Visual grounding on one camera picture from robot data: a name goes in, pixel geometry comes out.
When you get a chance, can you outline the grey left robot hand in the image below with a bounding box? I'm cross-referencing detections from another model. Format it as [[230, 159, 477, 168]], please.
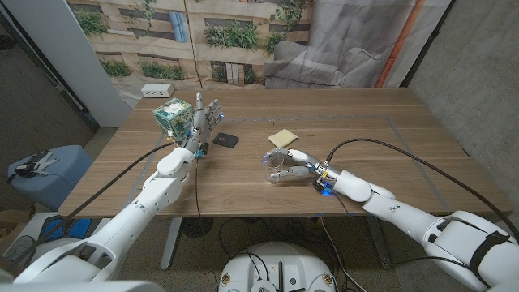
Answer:
[[182, 92, 225, 159]]

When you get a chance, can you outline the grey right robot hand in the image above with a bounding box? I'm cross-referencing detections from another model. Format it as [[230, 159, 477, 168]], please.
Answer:
[[261, 147, 344, 194]]

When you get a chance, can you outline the clear glass beaker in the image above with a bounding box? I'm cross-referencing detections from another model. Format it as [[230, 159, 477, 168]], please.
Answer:
[[262, 152, 287, 184]]

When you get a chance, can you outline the yellow sponge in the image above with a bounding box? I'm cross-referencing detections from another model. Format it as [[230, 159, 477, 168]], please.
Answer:
[[267, 128, 298, 150]]

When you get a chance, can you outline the teal floral tissue box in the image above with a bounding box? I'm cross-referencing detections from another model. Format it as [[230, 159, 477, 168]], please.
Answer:
[[152, 97, 195, 142]]

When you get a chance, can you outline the white power strip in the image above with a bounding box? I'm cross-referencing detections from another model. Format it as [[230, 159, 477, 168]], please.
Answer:
[[140, 83, 175, 99]]

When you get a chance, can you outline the printed fabric backdrop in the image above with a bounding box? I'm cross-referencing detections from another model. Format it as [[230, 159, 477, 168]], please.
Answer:
[[66, 0, 453, 107]]

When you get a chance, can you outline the grey table leg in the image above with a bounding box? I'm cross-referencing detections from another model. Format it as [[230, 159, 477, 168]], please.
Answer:
[[364, 216, 392, 271]]

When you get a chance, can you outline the white robot torso base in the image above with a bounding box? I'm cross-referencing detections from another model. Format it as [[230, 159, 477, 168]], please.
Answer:
[[217, 242, 337, 292]]

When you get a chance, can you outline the black round floor object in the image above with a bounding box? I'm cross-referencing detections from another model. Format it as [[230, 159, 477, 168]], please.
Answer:
[[181, 217, 215, 238]]

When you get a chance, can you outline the white table leg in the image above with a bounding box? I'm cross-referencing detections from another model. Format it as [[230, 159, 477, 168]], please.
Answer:
[[160, 217, 183, 272]]

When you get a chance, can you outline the blue padded stool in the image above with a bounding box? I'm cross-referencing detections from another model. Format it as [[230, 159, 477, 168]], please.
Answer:
[[6, 144, 94, 212]]

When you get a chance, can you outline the blue and black bag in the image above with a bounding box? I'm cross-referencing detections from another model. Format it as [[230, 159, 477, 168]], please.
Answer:
[[40, 217, 92, 241]]

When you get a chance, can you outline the black and white device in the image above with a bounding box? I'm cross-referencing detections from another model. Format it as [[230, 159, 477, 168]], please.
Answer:
[[6, 149, 60, 178]]

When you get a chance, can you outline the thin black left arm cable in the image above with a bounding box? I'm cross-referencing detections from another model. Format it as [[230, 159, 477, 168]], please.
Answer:
[[194, 157, 204, 252]]

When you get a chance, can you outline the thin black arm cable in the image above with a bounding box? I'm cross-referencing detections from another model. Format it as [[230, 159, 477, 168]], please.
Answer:
[[332, 193, 474, 271], [194, 157, 204, 252]]

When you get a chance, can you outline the white floor cable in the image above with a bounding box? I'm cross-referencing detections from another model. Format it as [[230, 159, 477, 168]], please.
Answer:
[[319, 217, 360, 292]]

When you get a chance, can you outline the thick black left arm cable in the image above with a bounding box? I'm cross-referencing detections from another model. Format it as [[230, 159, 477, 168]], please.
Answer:
[[6, 141, 178, 272]]

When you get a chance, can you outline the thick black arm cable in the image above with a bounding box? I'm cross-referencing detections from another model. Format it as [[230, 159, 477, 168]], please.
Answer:
[[325, 138, 519, 243], [6, 141, 178, 272]]

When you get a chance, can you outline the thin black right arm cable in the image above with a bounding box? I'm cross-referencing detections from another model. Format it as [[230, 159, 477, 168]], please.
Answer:
[[332, 193, 474, 271]]

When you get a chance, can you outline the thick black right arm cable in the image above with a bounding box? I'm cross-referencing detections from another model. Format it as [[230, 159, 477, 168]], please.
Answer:
[[325, 138, 519, 243]]

